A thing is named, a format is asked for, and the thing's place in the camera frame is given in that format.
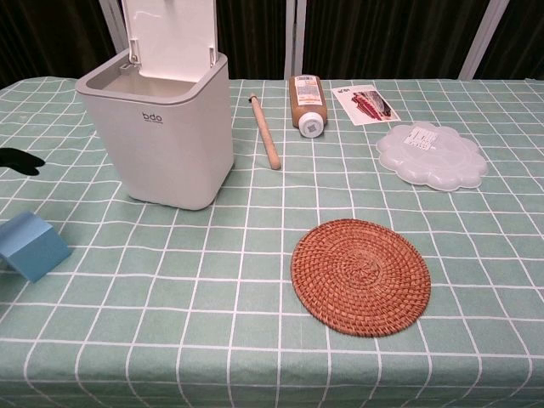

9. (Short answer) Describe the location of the green checkered tablecloth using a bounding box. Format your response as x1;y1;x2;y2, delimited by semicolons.
0;76;544;408

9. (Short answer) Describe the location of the blue block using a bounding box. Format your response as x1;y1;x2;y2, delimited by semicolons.
0;211;73;284

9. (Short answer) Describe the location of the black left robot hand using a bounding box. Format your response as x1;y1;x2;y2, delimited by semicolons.
0;146;46;178

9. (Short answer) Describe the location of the round woven rattan coaster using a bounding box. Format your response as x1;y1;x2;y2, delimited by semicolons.
290;218;432;339

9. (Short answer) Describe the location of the white plastic trash bin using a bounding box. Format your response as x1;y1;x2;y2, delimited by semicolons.
74;0;235;212

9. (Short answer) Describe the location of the dark curtain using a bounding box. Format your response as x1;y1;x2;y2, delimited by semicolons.
0;0;544;89

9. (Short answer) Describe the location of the white frame post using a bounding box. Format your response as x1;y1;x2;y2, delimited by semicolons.
457;0;501;81
282;0;306;81

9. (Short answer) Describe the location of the printed paper card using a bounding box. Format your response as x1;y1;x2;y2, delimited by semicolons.
331;86;402;126

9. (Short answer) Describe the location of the white flower-shaped plastic plate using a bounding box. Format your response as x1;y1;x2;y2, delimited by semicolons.
377;122;489;191

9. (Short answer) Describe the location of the wooden stick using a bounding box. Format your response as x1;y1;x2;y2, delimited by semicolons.
246;93;282;172

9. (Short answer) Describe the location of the brown bottle with white cap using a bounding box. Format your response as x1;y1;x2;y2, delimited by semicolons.
288;75;325;139

